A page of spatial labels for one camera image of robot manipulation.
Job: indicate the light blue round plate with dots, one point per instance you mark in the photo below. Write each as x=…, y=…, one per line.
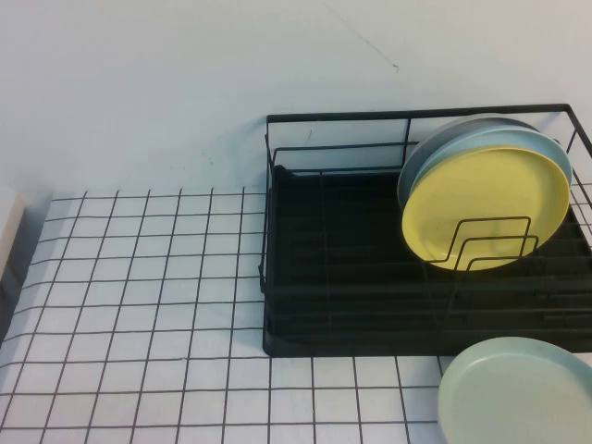
x=548, y=144

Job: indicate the pale green round plate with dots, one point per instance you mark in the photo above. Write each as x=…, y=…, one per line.
x=518, y=393

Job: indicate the grey round plate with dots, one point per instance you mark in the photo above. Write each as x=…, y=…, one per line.
x=481, y=122

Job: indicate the black plastic drip tray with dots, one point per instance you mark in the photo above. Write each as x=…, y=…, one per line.
x=347, y=222

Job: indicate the yellow round plate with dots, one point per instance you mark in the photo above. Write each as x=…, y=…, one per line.
x=485, y=194

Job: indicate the white grid pattern tablecloth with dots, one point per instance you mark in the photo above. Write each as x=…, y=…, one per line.
x=139, y=324

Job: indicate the beige box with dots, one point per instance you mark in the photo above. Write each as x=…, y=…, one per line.
x=10, y=231

